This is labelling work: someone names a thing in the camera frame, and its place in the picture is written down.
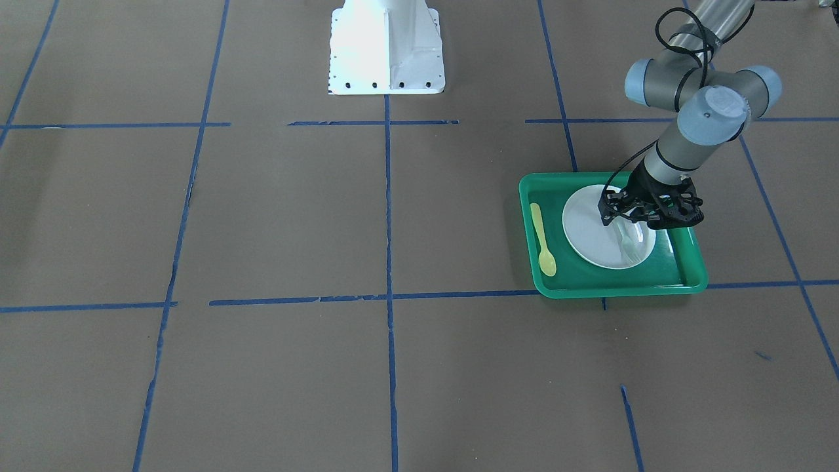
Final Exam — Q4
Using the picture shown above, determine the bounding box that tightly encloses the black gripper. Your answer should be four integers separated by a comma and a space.
597, 165, 705, 230

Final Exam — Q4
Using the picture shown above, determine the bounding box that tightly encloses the clear plastic fork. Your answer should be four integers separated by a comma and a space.
615, 219, 644, 265

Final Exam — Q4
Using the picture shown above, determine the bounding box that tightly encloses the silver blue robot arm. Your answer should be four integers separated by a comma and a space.
597, 1, 784, 230

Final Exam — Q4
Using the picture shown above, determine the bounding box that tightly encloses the white round plate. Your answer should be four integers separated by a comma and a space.
562, 184, 657, 271

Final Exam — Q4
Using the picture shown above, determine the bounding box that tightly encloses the green plastic tray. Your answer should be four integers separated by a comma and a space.
518, 172, 709, 299

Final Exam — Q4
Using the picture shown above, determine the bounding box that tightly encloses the yellow plastic spoon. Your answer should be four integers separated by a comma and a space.
528, 203, 557, 277

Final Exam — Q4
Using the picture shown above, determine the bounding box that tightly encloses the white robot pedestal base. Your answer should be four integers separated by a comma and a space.
328, 1, 446, 96

